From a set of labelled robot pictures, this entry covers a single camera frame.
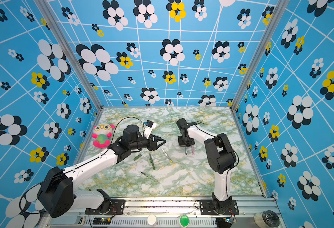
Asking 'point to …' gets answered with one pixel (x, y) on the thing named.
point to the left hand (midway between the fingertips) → (164, 140)
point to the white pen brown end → (186, 150)
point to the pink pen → (193, 151)
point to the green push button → (184, 221)
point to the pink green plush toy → (102, 132)
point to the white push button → (152, 220)
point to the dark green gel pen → (154, 179)
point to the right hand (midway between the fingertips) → (185, 144)
